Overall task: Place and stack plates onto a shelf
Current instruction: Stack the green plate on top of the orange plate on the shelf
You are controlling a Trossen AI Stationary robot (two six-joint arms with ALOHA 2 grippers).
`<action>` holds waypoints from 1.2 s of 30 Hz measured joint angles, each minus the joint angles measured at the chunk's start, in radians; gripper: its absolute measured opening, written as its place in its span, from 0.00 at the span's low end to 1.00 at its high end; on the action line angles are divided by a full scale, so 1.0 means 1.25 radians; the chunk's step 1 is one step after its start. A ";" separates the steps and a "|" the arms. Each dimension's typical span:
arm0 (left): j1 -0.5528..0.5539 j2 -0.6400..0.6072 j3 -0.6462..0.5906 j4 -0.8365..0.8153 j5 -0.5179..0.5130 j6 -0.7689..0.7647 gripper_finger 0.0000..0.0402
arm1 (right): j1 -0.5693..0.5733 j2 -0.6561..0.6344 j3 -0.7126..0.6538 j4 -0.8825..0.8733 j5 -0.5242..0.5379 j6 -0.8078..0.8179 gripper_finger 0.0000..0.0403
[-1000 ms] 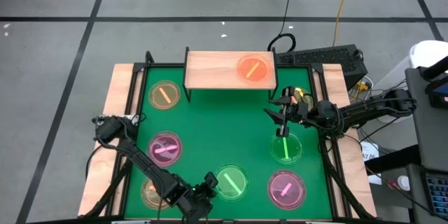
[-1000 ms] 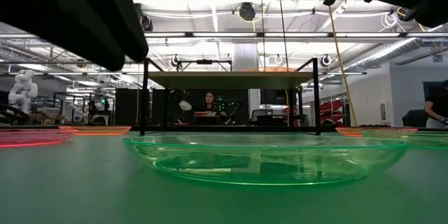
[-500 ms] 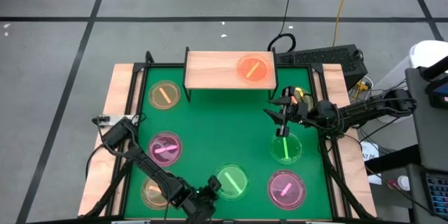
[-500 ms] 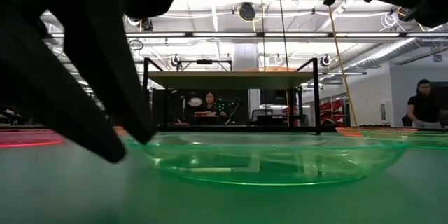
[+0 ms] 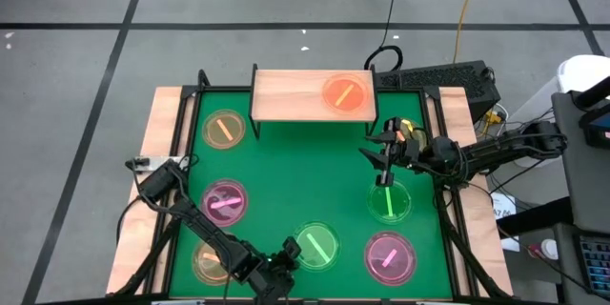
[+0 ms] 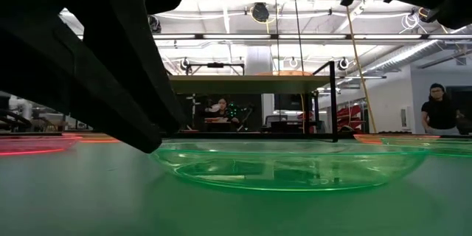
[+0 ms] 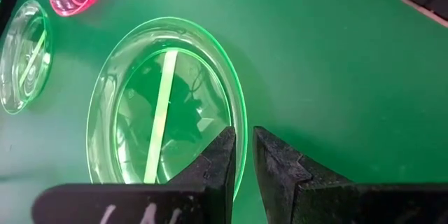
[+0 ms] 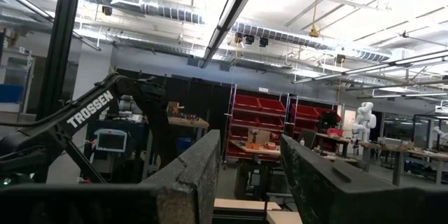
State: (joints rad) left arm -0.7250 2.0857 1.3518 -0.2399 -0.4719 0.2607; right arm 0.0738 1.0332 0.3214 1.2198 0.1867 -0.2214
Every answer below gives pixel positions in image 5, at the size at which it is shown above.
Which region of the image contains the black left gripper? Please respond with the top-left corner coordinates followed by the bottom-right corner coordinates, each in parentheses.
top-left (246, 236), bottom-right (303, 305)

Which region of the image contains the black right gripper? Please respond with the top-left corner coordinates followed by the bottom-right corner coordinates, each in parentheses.
top-left (357, 116), bottom-right (433, 188)

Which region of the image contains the green translucent plastic plate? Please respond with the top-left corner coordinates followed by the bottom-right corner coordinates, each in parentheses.
top-left (365, 178), bottom-right (414, 226)
top-left (292, 221), bottom-right (342, 273)

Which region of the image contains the pink translucent plastic plate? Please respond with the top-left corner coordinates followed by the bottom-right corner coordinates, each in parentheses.
top-left (363, 231), bottom-right (418, 288)
top-left (199, 178), bottom-right (250, 228)

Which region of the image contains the green table mat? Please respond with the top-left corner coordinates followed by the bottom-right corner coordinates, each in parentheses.
top-left (167, 90), bottom-right (454, 300)

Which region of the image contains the white paper sheet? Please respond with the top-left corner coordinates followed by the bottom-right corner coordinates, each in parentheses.
top-left (489, 192), bottom-right (521, 253)

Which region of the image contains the grey equipment cart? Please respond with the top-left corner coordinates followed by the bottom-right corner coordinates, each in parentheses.
top-left (551, 90), bottom-right (610, 234)

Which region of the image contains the white round bin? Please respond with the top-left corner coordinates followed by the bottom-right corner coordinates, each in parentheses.
top-left (517, 53), bottom-right (610, 169)

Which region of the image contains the black screen device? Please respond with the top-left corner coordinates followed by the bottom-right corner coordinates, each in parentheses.
top-left (574, 75), bottom-right (610, 150)

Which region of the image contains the black keyboard with coloured keys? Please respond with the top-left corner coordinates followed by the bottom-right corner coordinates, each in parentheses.
top-left (577, 233), bottom-right (610, 299)

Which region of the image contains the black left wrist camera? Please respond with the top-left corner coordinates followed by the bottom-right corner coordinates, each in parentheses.
top-left (256, 256), bottom-right (282, 282)

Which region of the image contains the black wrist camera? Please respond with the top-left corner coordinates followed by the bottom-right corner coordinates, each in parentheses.
top-left (391, 138), bottom-right (414, 163)
top-left (256, 256), bottom-right (282, 282)

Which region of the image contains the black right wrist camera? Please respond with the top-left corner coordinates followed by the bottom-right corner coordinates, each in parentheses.
top-left (391, 138), bottom-right (414, 163)

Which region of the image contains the wooden shelf with black frame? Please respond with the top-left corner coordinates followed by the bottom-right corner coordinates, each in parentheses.
top-left (248, 62), bottom-right (380, 140)

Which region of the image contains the black hanging cable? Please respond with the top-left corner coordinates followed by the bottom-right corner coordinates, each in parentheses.
top-left (363, 0), bottom-right (405, 73)

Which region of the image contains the yellow hanging cable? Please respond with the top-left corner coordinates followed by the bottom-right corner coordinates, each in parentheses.
top-left (451, 0), bottom-right (485, 64)

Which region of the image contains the black aluminium table frame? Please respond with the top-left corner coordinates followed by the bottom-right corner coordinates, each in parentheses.
top-left (107, 69), bottom-right (514, 305)

